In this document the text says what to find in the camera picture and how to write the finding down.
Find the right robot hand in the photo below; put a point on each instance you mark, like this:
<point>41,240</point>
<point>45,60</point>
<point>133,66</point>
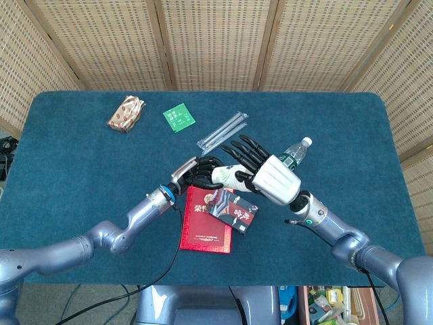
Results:
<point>277,179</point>

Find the clear wrapped straw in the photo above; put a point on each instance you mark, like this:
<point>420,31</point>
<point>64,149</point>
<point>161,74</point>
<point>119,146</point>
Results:
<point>227,135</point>
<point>220,127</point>
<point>225,130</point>

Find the red certificate folder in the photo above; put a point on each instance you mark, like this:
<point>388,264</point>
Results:
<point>203,233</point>

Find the woven wood-framed folding screen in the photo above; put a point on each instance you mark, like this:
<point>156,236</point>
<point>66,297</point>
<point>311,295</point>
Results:
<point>216,40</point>

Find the blue carpet table cloth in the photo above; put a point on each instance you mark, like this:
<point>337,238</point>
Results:
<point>84,169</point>

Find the green tea sachet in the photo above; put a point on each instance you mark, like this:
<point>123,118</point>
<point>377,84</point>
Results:
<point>178,117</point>

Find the black red printed box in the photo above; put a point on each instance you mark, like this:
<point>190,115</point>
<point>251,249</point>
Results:
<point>236,213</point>

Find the box of assorted clutter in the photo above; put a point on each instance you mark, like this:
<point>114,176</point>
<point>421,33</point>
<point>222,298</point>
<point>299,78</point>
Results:
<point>331,304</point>

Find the silver robot torso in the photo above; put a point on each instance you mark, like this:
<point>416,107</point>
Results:
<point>203,304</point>

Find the clear plastic water bottle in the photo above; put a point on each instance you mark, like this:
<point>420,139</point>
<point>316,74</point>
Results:
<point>297,149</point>

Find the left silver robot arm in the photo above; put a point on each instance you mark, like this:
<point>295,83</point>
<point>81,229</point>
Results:
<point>78,247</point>

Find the gold red-print snack wrapper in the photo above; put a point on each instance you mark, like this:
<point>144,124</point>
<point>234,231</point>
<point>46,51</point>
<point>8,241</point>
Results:
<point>126,114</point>

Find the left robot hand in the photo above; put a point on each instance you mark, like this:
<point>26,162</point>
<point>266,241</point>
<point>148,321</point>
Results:
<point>189,172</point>

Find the white bottle with green label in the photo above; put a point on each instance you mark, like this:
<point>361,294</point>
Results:
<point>223,174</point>

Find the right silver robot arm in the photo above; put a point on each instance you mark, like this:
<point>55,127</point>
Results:
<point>372,257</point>

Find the black equipment on floor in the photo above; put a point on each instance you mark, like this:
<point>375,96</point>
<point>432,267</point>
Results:
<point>6,159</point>

